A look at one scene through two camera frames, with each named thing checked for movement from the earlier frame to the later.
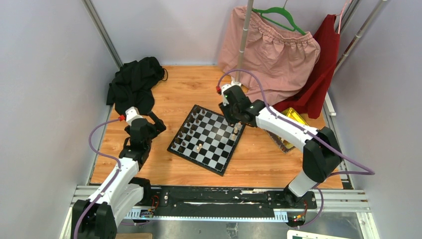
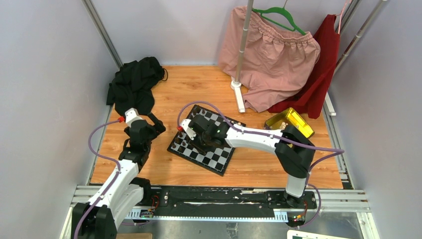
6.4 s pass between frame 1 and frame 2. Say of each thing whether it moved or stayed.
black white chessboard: stayed
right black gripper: moved
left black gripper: stayed
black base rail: stayed
